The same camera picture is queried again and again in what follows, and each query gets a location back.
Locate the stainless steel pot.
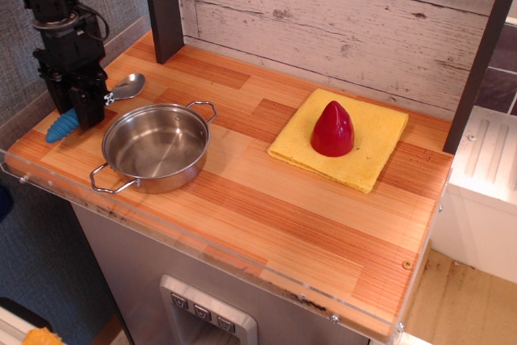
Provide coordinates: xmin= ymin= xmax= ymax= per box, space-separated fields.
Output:
xmin=90 ymin=101 xmax=218 ymax=194

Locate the white toy sink unit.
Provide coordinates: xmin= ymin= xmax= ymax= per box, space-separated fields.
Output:
xmin=431 ymin=107 xmax=516 ymax=282

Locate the yellow folded cloth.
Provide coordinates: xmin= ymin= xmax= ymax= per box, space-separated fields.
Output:
xmin=267 ymin=89 xmax=409 ymax=193

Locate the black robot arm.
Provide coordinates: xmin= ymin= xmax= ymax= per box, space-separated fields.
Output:
xmin=23 ymin=0 xmax=109 ymax=130

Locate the silver dispenser panel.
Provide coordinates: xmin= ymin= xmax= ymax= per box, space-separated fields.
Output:
xmin=160 ymin=275 xmax=259 ymax=344

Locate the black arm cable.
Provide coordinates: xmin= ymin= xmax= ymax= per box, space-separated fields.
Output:
xmin=76 ymin=2 xmax=111 ymax=43

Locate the grey toy fridge cabinet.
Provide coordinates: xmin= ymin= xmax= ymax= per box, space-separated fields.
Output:
xmin=73 ymin=204 xmax=369 ymax=344

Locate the red pepper toy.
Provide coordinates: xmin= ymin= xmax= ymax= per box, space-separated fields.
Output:
xmin=310 ymin=100 xmax=355 ymax=158

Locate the clear acrylic table guard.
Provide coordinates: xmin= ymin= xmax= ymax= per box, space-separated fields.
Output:
xmin=5 ymin=145 xmax=412 ymax=343

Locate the dark left frame post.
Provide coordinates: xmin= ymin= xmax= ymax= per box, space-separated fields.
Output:
xmin=147 ymin=0 xmax=184 ymax=64

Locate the yellow object bottom left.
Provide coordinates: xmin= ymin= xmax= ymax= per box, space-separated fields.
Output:
xmin=22 ymin=328 xmax=64 ymax=345

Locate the dark frame post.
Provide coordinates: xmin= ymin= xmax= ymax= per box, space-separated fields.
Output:
xmin=147 ymin=0 xmax=184 ymax=64
xmin=443 ymin=0 xmax=513 ymax=154

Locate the dark right frame post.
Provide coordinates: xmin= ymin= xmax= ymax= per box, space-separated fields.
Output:
xmin=443 ymin=0 xmax=513 ymax=154

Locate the blue handled metal spoon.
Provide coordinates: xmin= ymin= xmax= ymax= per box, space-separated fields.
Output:
xmin=45 ymin=73 xmax=145 ymax=144

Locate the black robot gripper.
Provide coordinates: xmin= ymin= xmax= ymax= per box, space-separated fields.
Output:
xmin=33 ymin=11 xmax=107 ymax=130

